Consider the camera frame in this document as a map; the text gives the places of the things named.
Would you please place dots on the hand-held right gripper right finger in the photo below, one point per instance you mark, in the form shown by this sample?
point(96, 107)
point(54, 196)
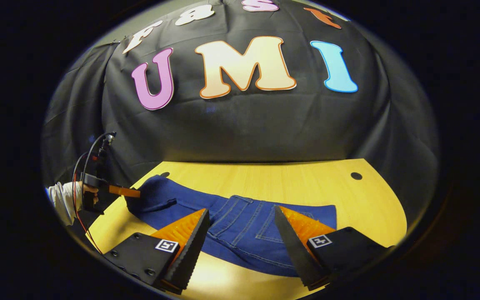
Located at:
point(294, 250)

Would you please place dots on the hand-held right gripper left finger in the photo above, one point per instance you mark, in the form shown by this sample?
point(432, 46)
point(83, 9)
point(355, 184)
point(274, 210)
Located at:
point(190, 250)

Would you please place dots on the blue denim jeans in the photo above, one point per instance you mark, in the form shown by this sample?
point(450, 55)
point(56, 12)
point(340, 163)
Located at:
point(240, 233)

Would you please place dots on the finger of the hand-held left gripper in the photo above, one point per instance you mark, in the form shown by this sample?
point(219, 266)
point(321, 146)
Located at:
point(124, 191)

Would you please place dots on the black backdrop cloth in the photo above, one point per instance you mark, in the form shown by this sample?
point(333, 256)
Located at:
point(244, 125)

